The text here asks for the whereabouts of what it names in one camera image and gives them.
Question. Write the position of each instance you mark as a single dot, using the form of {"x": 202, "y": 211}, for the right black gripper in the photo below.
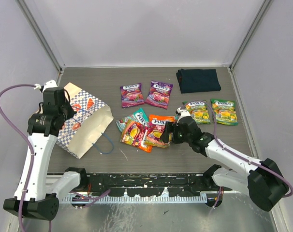
{"x": 169, "y": 126}

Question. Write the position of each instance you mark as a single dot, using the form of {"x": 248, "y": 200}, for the orange Fox's fruits packet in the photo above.
{"x": 155, "y": 130}

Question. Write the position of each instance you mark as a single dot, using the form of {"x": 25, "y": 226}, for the green snack packet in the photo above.
{"x": 198, "y": 111}

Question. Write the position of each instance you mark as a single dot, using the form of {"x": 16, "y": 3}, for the purple snack packet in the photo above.
{"x": 131, "y": 95}

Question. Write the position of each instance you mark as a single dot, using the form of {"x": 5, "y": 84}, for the green Fox's candy packet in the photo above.
{"x": 225, "y": 111}

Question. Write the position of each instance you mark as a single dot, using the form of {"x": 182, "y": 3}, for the blue checkered paper bag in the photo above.
{"x": 75, "y": 117}

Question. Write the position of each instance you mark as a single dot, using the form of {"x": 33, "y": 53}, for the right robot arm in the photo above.
{"x": 260, "y": 180}

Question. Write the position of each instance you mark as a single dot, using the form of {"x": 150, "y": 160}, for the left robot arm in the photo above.
{"x": 32, "y": 199}

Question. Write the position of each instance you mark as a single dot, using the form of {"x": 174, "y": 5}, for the folded navy cloth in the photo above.
{"x": 197, "y": 80}

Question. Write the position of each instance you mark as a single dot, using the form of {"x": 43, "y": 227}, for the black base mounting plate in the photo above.
{"x": 146, "y": 185}

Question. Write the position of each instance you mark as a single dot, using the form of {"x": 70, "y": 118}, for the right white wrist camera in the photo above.
{"x": 180, "y": 113}

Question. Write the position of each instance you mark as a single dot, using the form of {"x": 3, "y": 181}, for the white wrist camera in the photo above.
{"x": 49, "y": 84}
{"x": 180, "y": 113}

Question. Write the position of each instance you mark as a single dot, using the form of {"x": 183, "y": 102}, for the right aluminium frame post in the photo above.
{"x": 251, "y": 31}

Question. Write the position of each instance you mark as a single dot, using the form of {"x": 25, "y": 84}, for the aluminium frame post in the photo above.
{"x": 251, "y": 31}
{"x": 37, "y": 29}

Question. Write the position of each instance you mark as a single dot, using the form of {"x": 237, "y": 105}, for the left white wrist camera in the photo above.
{"x": 49, "y": 84}

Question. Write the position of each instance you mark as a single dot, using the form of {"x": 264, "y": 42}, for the left aluminium frame post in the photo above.
{"x": 37, "y": 29}

